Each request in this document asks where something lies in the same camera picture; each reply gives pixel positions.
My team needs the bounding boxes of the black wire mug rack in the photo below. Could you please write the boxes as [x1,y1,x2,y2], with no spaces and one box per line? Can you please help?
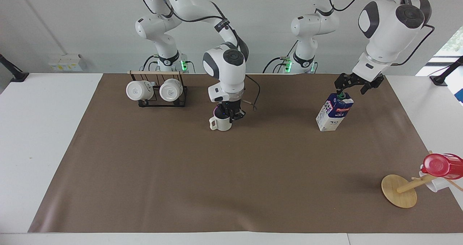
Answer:
[128,70,188,108]

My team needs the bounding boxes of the red plastic cup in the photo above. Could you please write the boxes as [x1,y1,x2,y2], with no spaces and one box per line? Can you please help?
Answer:
[421,153,463,180]

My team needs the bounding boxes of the white wall box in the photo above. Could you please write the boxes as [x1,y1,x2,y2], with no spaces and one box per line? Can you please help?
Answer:
[48,54,83,72]

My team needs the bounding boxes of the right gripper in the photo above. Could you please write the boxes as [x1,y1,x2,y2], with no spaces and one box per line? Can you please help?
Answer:
[214,99,247,122]

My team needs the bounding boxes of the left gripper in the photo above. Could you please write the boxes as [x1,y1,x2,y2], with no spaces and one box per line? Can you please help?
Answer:
[334,73,385,95]

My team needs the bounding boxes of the blue white milk carton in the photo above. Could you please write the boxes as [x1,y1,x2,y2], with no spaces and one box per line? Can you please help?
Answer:
[315,92,355,132]

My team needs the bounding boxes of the white cup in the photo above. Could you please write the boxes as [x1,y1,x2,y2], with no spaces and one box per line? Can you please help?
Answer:
[419,170,450,193]

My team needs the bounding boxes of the wooden cup tree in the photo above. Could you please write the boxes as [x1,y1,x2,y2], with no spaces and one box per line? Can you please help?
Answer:
[381,150,463,209]

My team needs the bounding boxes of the black stand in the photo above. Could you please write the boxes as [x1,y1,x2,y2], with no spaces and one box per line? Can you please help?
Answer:
[0,53,30,83]
[429,56,463,87]

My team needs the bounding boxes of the white mug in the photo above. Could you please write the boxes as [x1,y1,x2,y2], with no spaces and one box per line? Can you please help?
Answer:
[159,78,183,102]
[209,109,233,132]
[126,80,154,102]

